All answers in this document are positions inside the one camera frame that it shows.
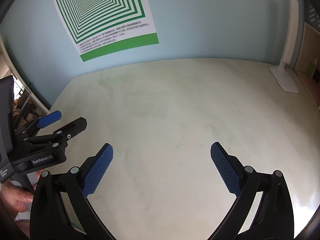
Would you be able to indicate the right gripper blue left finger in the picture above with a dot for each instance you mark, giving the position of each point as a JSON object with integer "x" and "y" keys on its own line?
{"x": 94, "y": 168}

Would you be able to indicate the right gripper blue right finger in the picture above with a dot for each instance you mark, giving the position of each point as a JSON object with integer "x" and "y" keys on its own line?
{"x": 227, "y": 167}

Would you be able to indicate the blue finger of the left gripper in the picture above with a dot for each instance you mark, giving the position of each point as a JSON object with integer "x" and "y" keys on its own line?
{"x": 48, "y": 119}
{"x": 71, "y": 129}

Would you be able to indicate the person's left hand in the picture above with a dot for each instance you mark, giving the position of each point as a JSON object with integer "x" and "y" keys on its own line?
{"x": 15, "y": 198}

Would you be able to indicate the white desk lamp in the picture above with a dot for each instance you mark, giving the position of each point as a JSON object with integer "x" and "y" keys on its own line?
{"x": 282, "y": 77}

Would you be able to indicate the green striped eye chart poster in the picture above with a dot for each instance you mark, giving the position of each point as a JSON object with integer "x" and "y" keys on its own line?
{"x": 101, "y": 27}

